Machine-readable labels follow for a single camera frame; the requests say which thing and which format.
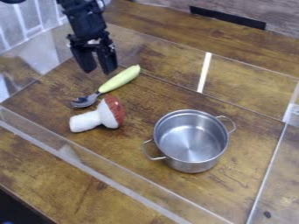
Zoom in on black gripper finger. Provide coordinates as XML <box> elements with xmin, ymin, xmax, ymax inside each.
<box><xmin>97</xmin><ymin>45</ymin><xmax>118</xmax><ymax>74</ymax></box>
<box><xmin>71</xmin><ymin>49</ymin><xmax>98</xmax><ymax>73</ymax></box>

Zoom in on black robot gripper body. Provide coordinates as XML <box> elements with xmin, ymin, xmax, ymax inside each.
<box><xmin>58</xmin><ymin>0</ymin><xmax>115</xmax><ymax>54</ymax></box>

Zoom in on green handled metal spoon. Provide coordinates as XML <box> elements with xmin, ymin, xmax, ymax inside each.
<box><xmin>71</xmin><ymin>65</ymin><xmax>142</xmax><ymax>108</ymax></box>

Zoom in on stainless steel pot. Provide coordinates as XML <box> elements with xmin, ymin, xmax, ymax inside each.
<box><xmin>143</xmin><ymin>109</ymin><xmax>237</xmax><ymax>173</ymax></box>

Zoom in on plush mushroom toy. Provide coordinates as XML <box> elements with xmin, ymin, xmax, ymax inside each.
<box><xmin>70</xmin><ymin>95</ymin><xmax>126</xmax><ymax>132</ymax></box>

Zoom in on black strip on table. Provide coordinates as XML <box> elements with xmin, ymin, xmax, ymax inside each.
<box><xmin>190</xmin><ymin>6</ymin><xmax>267</xmax><ymax>30</ymax></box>

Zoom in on clear acrylic enclosure wall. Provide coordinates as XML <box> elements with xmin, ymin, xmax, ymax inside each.
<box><xmin>0</xmin><ymin>81</ymin><xmax>299</xmax><ymax>224</ymax></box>

